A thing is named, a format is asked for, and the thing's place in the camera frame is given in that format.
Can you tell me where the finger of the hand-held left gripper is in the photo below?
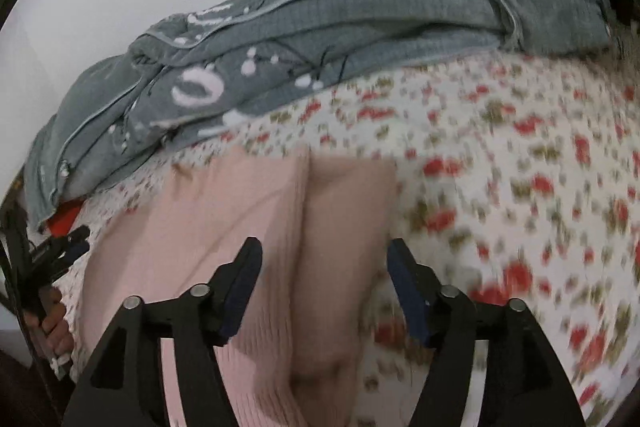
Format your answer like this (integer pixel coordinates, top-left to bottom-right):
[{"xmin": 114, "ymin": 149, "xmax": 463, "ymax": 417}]
[
  {"xmin": 50, "ymin": 239, "xmax": 92, "ymax": 269},
  {"xmin": 42, "ymin": 224, "xmax": 92, "ymax": 253}
]

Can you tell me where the grey floral blanket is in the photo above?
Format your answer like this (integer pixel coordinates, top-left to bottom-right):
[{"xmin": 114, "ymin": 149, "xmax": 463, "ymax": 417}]
[{"xmin": 22, "ymin": 0, "xmax": 616, "ymax": 228}]

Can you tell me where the pink knit sweater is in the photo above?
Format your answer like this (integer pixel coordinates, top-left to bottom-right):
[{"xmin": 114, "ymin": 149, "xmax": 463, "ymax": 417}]
[{"xmin": 75, "ymin": 147, "xmax": 401, "ymax": 427}]

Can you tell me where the floral bed sheet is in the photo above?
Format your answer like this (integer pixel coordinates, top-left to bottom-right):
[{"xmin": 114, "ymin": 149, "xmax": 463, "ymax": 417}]
[{"xmin": 50, "ymin": 22, "xmax": 640, "ymax": 427}]

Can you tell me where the red pillow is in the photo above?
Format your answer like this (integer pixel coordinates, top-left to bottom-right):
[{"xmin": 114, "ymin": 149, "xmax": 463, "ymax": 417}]
[{"xmin": 45, "ymin": 202, "xmax": 88, "ymax": 238}]

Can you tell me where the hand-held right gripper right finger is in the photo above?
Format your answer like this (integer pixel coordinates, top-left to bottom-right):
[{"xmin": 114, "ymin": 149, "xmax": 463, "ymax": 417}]
[{"xmin": 387, "ymin": 238, "xmax": 586, "ymax": 427}]

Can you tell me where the person's left hand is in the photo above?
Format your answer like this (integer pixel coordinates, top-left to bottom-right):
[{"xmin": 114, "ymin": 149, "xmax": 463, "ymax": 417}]
[{"xmin": 25, "ymin": 286, "xmax": 76, "ymax": 358}]

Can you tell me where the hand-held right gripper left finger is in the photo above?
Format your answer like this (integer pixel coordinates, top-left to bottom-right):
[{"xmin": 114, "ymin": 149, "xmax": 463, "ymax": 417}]
[{"xmin": 60, "ymin": 237, "xmax": 263, "ymax": 427}]

